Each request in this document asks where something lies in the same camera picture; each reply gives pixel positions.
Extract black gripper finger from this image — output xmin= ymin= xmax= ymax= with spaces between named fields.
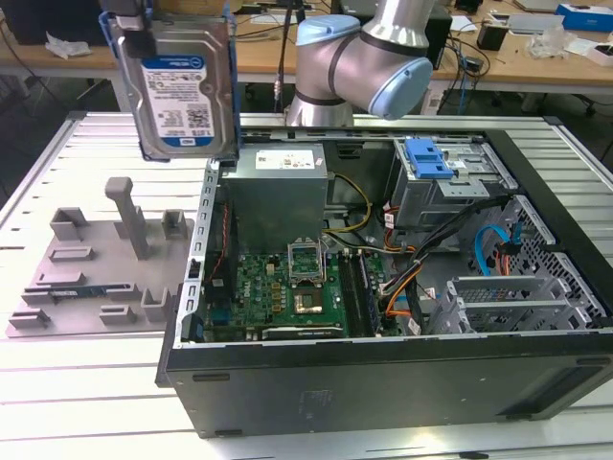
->
xmin=102 ymin=0 xmax=157 ymax=57

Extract hard disk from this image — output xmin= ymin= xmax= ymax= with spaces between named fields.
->
xmin=98 ymin=0 xmax=240 ymax=162

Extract blue data wire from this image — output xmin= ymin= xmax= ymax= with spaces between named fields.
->
xmin=472 ymin=220 xmax=527 ymax=278

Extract orange black power wire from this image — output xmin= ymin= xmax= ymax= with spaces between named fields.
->
xmin=494 ymin=241 xmax=517 ymax=278

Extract grey metal disk bay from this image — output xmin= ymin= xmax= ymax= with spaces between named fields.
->
xmin=443 ymin=274 xmax=601 ymax=336

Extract wooden desk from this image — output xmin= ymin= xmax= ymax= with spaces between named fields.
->
xmin=0 ymin=11 xmax=613 ymax=115

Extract white plastic bag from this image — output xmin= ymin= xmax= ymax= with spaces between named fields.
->
xmin=44 ymin=30 xmax=92 ymax=61

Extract large black box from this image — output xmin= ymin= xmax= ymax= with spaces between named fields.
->
xmin=3 ymin=0 xmax=116 ymax=50

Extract grey power supply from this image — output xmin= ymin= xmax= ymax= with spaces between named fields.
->
xmin=220 ymin=143 xmax=329 ymax=254

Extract grey parts rack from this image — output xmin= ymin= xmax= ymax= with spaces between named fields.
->
xmin=2 ymin=176 xmax=198 ymax=339

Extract RAM stick on rack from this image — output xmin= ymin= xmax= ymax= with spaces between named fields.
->
xmin=46 ymin=286 xmax=110 ymax=298

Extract metal socket cover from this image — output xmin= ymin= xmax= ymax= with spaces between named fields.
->
xmin=285 ymin=237 xmax=328 ymax=288

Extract green motherboard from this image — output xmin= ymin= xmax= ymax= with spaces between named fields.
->
xmin=203 ymin=248 xmax=398 ymax=342

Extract blue plastic drive latch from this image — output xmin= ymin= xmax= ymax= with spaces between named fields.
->
xmin=404 ymin=137 xmax=454 ymax=181

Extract CPU socket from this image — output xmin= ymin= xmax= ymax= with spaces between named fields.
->
xmin=291 ymin=285 xmax=328 ymax=316

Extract graphics card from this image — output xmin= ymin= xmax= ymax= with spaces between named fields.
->
xmin=248 ymin=324 xmax=345 ymax=342

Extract grey optical drive cage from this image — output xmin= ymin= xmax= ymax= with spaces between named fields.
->
xmin=388 ymin=136 xmax=519 ymax=232

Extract RAM stick in slot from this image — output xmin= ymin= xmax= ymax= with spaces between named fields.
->
xmin=355 ymin=248 xmax=386 ymax=336

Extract grey flat box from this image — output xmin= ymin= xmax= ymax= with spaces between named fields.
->
xmin=506 ymin=12 xmax=565 ymax=35

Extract black PC case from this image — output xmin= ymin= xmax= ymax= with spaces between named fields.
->
xmin=155 ymin=114 xmax=613 ymax=440

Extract clear plastic bag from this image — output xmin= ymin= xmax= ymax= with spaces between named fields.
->
xmin=528 ymin=26 xmax=576 ymax=59

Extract blue cardboard box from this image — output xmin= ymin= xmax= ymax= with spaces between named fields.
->
xmin=555 ymin=2 xmax=613 ymax=33

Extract white box black insert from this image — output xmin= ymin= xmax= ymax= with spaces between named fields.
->
xmin=566 ymin=36 xmax=613 ymax=64

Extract black cable silver plug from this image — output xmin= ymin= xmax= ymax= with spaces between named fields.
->
xmin=272 ymin=0 xmax=297 ymax=116

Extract yellow black wires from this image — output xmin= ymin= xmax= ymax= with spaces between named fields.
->
xmin=321 ymin=172 xmax=375 ymax=237

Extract black wire bundle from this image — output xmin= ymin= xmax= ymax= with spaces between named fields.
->
xmin=380 ymin=196 xmax=513 ymax=301

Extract orange flat wire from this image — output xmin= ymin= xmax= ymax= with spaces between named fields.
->
xmin=384 ymin=288 xmax=414 ymax=321

